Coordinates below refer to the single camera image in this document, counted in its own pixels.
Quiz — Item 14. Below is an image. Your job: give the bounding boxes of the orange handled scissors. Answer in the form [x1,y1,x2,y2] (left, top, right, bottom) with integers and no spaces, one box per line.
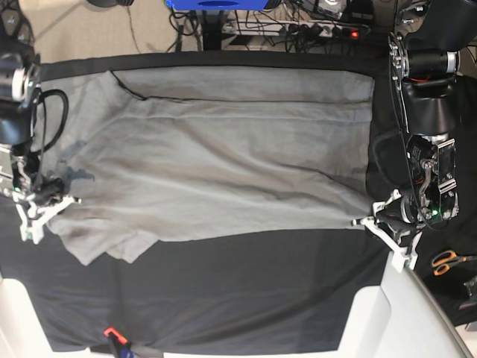
[431,250,476,276]

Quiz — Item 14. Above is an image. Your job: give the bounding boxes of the white power strip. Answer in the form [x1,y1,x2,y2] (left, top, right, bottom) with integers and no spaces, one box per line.
[221,19,370,40]

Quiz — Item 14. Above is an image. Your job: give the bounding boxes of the grey T-shirt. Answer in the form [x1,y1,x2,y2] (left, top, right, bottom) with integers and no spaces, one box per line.
[42,67,375,265]

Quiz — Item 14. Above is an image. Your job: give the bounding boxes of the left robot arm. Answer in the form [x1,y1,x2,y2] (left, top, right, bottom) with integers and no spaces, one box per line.
[362,1,476,244]

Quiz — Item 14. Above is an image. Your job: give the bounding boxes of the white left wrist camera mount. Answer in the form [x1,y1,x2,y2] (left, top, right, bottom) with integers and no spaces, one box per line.
[351,212,424,272]

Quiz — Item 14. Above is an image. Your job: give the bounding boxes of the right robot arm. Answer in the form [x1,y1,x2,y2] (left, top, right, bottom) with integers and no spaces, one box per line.
[1,1,69,207]

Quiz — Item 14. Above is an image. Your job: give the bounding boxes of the black metal stand column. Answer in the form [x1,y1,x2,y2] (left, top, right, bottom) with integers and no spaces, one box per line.
[199,10,229,51]

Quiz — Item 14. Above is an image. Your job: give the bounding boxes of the red black clamp bottom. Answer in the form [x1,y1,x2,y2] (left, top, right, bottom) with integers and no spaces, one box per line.
[103,327,135,358]

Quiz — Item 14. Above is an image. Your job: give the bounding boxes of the blue plastic box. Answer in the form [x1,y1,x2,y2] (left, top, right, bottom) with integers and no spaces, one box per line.
[165,0,268,11]

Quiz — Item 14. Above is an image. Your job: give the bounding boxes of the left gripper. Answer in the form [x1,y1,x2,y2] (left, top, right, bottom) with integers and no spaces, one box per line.
[372,189,425,242]

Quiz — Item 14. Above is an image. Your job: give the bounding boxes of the white base housing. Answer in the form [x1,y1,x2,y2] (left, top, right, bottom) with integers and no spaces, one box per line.
[338,255,473,357]
[1,278,53,358]

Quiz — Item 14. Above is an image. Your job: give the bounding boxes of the small black metal bracket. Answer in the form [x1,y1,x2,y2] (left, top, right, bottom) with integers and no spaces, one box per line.
[459,276,477,310]

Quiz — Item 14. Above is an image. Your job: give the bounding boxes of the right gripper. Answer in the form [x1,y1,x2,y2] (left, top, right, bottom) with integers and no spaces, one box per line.
[11,175,66,207]

